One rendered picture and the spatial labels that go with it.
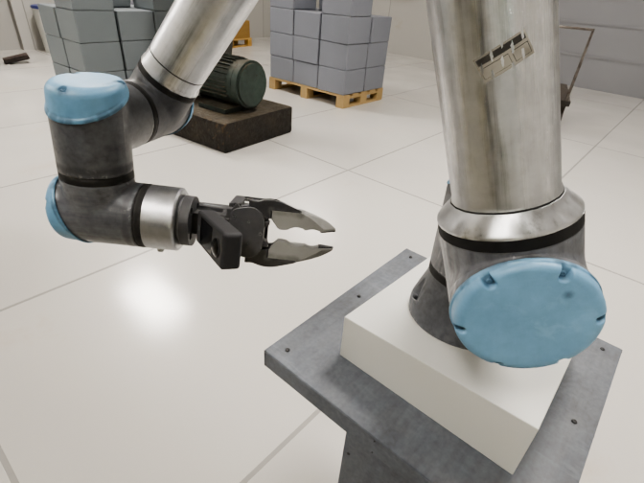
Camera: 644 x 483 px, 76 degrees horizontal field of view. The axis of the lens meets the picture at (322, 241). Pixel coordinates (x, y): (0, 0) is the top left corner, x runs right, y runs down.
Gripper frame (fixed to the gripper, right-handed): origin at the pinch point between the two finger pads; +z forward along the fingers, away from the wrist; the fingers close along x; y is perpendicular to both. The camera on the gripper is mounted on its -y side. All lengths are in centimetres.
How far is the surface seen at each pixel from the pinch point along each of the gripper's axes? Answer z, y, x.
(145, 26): -158, 368, -80
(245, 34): -135, 840, -165
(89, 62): -192, 336, -41
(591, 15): 416, 626, -226
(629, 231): 202, 181, 24
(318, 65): 6, 441, -77
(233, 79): -60, 278, -39
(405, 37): 185, 859, -205
